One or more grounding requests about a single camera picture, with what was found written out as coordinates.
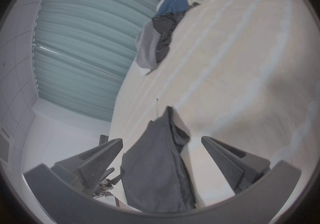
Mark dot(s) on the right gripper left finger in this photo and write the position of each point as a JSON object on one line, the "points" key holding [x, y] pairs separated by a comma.
{"points": [[85, 167]]}

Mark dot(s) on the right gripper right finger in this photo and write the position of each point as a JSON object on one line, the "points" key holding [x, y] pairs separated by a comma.
{"points": [[233, 165]]}

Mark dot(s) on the black T-shirt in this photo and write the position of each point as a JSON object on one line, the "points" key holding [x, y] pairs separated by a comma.
{"points": [[155, 167]]}

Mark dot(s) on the bed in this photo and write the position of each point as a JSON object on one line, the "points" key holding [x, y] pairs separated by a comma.
{"points": [[237, 67]]}

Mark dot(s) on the pile of clothes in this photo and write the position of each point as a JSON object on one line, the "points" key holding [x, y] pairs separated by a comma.
{"points": [[162, 25]]}

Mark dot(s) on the blue-green curtain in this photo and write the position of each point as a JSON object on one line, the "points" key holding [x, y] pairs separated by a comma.
{"points": [[95, 12], [80, 87]]}

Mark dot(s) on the white ceiling air vent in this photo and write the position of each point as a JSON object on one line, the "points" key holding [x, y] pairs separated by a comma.
{"points": [[6, 146]]}

